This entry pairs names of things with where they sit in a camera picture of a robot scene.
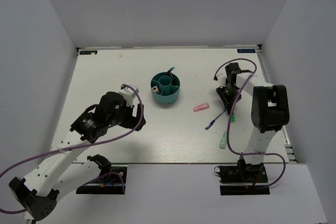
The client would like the right corner label sticker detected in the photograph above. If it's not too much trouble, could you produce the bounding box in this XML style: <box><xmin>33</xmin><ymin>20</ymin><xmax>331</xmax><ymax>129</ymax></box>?
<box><xmin>237</xmin><ymin>48</ymin><xmax>256</xmax><ymax>54</ymax></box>

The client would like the blue grip gel pen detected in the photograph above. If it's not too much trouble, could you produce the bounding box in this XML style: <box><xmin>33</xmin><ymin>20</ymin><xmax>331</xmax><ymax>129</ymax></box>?
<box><xmin>205</xmin><ymin>109</ymin><xmax>226</xmax><ymax>130</ymax></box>

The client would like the teal round pen holder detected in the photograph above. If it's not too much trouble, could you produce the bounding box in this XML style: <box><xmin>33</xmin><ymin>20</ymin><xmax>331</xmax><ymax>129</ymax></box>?
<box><xmin>150</xmin><ymin>72</ymin><xmax>181</xmax><ymax>104</ymax></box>

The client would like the left corner label sticker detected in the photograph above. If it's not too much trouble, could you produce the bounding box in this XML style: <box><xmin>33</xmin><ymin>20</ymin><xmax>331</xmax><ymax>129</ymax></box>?
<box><xmin>79</xmin><ymin>50</ymin><xmax>98</xmax><ymax>55</ymax></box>

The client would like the corner label sticker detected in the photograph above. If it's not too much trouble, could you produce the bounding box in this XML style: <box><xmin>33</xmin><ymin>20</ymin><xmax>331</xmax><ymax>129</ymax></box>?
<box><xmin>237</xmin><ymin>48</ymin><xmax>256</xmax><ymax>54</ymax></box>
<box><xmin>79</xmin><ymin>50</ymin><xmax>98</xmax><ymax>55</ymax></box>

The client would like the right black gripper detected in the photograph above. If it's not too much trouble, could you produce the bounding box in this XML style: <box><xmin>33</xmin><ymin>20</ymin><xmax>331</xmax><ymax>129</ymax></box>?
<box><xmin>216</xmin><ymin>82</ymin><xmax>242</xmax><ymax>109</ymax></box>

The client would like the yellow black highlighter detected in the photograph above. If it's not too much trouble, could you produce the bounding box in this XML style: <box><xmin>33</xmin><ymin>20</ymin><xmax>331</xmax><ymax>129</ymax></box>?
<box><xmin>169</xmin><ymin>72</ymin><xmax>177</xmax><ymax>86</ymax></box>

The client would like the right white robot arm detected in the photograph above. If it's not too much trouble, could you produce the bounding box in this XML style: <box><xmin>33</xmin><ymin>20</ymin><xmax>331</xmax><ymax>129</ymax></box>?
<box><xmin>214</xmin><ymin>61</ymin><xmax>290</xmax><ymax>182</ymax></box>

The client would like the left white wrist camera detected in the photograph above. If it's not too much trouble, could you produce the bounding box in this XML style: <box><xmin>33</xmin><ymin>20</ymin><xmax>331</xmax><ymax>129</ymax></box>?
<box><xmin>118</xmin><ymin>85</ymin><xmax>139</xmax><ymax>104</ymax></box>

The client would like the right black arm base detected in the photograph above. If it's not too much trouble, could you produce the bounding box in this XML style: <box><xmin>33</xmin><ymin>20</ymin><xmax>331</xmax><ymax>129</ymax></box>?
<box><xmin>214</xmin><ymin>159</ymin><xmax>270</xmax><ymax>196</ymax></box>

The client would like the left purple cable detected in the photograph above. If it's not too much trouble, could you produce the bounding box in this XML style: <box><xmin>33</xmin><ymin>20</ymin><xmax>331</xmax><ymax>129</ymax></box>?
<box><xmin>0</xmin><ymin>84</ymin><xmax>145</xmax><ymax>214</ymax></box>

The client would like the pink correction tape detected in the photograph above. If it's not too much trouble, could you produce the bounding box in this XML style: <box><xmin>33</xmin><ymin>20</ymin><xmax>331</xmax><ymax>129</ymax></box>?
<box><xmin>193</xmin><ymin>102</ymin><xmax>209</xmax><ymax>112</ymax></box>

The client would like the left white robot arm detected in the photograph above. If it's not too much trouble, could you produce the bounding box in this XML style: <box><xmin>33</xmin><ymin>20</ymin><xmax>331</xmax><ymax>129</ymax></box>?
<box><xmin>9</xmin><ymin>84</ymin><xmax>145</xmax><ymax>221</ymax></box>

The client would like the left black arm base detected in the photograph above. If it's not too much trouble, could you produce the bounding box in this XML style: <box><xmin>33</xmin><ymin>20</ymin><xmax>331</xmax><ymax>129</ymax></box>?
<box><xmin>76</xmin><ymin>154</ymin><xmax>128</xmax><ymax>195</ymax></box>

